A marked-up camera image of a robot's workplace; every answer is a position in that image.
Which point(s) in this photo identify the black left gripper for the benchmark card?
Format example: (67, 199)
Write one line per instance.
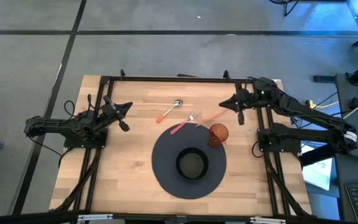
(112, 113)

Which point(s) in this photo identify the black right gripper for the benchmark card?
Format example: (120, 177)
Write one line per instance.
(247, 98)

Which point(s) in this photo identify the translucent orange straw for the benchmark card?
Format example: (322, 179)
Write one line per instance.
(211, 118)

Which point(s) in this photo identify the orange faceted plastic tumbler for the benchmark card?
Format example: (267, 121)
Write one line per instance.
(218, 133)

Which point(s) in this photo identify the black bowl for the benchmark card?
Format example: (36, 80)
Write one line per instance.
(192, 165)

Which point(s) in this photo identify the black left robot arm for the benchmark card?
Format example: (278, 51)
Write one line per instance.
(51, 124)

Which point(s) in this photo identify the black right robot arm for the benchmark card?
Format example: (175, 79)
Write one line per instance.
(309, 113)

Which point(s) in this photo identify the round dark woven placemat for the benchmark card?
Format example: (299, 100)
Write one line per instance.
(166, 174)

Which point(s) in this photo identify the white paper sheet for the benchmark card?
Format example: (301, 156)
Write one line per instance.
(317, 174)

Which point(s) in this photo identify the dark grey desk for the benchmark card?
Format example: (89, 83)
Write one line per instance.
(353, 168)
(343, 90)

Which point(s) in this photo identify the black aluminium table frame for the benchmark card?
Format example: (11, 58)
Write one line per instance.
(182, 79)

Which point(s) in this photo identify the silver metal bracket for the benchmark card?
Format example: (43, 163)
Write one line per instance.
(267, 220)
(95, 216)

